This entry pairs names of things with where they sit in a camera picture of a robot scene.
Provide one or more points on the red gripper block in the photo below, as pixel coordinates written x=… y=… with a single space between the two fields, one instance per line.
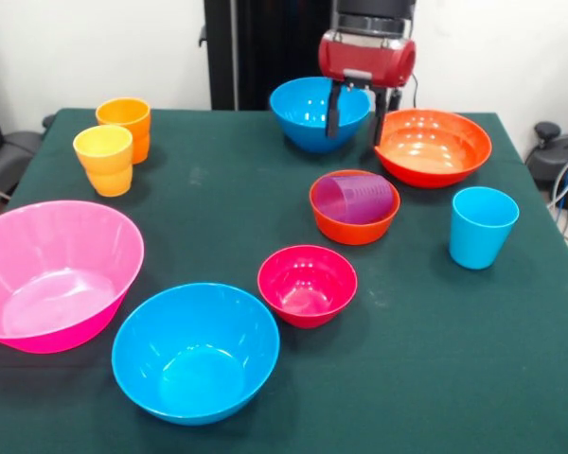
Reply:
x=364 y=54

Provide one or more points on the medium blue bowl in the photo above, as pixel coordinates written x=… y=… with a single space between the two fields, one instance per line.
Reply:
x=303 y=113

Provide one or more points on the purple cup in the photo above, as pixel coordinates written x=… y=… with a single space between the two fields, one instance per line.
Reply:
x=355 y=198

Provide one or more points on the large orange-red bowl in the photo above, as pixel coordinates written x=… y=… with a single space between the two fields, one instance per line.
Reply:
x=435 y=146

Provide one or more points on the small orange-red bowl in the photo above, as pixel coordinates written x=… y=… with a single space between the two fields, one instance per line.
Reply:
x=355 y=232

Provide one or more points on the dark green table cloth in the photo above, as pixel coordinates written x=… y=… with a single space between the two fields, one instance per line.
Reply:
x=218 y=213

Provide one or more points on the blue cup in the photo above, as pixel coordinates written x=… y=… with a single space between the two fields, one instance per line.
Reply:
x=480 y=232

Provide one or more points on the small magenta bowl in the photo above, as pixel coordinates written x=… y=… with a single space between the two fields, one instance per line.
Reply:
x=307 y=284

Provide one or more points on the orange cup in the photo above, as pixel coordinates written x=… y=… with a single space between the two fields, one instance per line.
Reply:
x=128 y=116

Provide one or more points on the yellow cup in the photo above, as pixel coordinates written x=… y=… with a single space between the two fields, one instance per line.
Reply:
x=105 y=161

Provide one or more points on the large blue bowl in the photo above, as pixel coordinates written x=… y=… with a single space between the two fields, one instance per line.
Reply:
x=194 y=350

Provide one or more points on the large pink bowl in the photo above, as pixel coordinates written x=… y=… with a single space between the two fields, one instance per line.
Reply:
x=52 y=265

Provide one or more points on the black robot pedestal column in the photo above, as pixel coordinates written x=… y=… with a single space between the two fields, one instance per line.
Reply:
x=274 y=47

